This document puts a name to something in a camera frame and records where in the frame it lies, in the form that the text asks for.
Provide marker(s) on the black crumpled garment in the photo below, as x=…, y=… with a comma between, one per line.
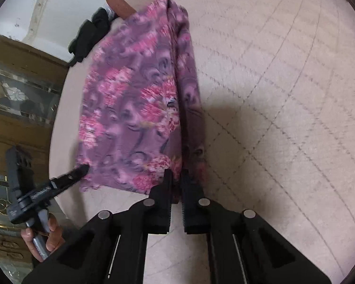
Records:
x=89, y=34

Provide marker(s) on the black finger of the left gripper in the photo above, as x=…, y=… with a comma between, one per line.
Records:
x=63, y=182

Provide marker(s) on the purple pink floral garment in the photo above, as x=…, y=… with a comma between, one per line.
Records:
x=141, y=110

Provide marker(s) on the person's left hand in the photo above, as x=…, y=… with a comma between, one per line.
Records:
x=54, y=238

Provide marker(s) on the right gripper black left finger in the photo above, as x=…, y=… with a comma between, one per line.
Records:
x=111, y=247

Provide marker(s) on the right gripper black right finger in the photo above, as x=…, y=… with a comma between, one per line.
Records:
x=242, y=247

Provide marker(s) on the wooden glass door cabinet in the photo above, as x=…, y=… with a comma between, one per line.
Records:
x=30, y=88

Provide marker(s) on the clear plastic bag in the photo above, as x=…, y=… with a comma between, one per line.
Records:
x=110, y=13

